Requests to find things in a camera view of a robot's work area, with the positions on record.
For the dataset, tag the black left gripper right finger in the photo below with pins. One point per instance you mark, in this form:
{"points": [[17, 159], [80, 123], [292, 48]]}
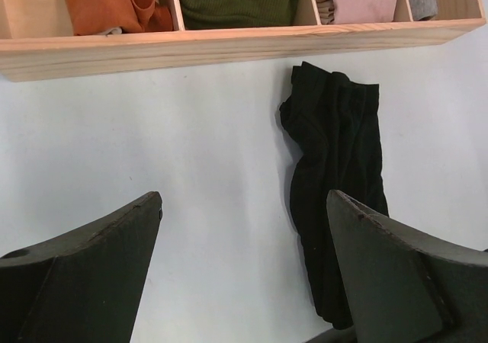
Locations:
{"points": [[404, 285]]}

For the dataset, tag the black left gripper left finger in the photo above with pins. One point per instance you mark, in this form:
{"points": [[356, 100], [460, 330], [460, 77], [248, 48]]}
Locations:
{"points": [[84, 285]]}

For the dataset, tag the black garment pile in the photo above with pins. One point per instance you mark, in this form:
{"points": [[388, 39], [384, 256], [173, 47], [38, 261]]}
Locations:
{"points": [[334, 121]]}

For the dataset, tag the orange and cream underwear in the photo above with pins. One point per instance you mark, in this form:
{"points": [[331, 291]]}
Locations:
{"points": [[98, 17]]}

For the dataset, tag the pink rolled underwear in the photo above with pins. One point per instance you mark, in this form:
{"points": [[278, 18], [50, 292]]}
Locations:
{"points": [[356, 11]]}

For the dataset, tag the dark green rolled underwear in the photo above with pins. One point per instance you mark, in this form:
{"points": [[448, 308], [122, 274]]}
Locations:
{"points": [[224, 14]]}

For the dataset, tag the wooden grid organizer tray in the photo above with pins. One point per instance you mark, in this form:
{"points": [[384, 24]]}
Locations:
{"points": [[37, 41]]}

